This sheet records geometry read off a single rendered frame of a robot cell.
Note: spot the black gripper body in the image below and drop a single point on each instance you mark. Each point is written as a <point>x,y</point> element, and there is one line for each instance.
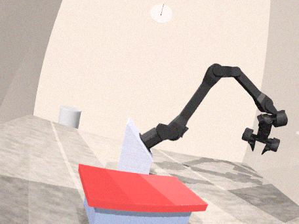
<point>261,137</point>

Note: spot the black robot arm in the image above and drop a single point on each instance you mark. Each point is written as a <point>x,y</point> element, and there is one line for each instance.
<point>214,73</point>

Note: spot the red box lid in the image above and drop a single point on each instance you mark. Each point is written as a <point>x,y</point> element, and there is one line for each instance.
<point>117,190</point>

